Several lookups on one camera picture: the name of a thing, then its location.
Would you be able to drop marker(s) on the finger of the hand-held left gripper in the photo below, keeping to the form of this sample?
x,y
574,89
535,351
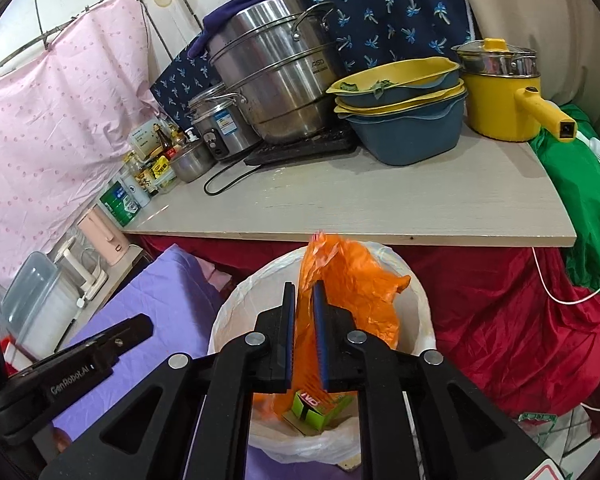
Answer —
x,y
127,335

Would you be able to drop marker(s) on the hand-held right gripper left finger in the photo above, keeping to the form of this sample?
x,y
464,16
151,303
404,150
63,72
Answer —
x,y
291,340

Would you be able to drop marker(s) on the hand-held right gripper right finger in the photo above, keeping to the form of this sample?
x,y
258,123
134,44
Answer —
x,y
320,340

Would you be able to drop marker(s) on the orange plastic bag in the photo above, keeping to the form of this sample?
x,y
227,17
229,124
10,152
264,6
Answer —
x,y
350,290

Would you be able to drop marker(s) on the green carton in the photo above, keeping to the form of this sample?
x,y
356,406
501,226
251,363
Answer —
x,y
337,402

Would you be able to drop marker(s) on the trash bin with white liner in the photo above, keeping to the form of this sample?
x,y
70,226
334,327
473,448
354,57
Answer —
x,y
235,305

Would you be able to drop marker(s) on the purple sheet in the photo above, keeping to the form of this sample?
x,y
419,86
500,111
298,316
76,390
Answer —
x,y
145,295

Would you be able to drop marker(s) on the white plug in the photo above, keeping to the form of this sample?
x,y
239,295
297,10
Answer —
x,y
81,303

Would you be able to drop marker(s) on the white stand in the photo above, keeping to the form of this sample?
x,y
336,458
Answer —
x,y
87,280

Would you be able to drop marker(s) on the clear plastic storage box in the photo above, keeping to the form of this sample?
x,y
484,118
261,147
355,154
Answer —
x,y
30,290

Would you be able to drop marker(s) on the pink cloth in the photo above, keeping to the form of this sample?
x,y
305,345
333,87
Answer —
x,y
215,275

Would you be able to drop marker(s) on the pink kettle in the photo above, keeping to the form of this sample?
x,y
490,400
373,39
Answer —
x,y
105,237

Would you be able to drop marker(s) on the brown cardboard piece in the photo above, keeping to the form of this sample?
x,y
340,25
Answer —
x,y
351,462

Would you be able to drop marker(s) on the green canister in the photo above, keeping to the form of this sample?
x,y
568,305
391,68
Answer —
x,y
120,205

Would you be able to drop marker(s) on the white canister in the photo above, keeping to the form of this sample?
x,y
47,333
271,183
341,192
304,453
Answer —
x,y
136,190

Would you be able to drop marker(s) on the red cloth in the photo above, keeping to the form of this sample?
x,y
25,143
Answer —
x,y
480,310

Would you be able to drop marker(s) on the yellow label jar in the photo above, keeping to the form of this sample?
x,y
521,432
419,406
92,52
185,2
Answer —
x,y
164,172

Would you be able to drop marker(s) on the small steel bowl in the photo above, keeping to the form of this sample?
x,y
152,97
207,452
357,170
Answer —
x,y
192,165

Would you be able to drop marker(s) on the black induction cooktop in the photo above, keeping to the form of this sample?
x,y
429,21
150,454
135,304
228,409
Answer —
x,y
305,150

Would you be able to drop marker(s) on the dark sauce bottle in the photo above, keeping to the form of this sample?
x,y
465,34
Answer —
x,y
164,142

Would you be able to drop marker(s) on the steel rice cooker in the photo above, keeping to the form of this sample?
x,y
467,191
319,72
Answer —
x,y
225,130

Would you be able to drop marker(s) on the blue and yellow basin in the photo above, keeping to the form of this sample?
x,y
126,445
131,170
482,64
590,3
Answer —
x,y
447,97
405,135
420,71

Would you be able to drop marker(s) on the pink dotted curtain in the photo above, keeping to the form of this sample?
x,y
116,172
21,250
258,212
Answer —
x,y
55,125

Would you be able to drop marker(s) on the large steel steamer pot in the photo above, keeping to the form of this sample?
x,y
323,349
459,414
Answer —
x,y
280,90

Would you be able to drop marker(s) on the green vegetable leaves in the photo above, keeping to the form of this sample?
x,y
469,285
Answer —
x,y
377,89

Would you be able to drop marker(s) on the green cloth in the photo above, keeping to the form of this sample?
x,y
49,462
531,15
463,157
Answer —
x,y
580,200

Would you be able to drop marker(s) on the dark purple cloth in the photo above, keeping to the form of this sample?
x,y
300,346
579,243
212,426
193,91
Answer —
x,y
230,12

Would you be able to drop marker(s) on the glass lid with yellow knob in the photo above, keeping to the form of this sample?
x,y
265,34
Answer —
x,y
495,52

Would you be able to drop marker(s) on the navy floral cloth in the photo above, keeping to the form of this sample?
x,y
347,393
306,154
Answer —
x,y
390,10

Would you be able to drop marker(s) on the beige curtain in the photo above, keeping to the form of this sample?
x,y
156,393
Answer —
x,y
555,25

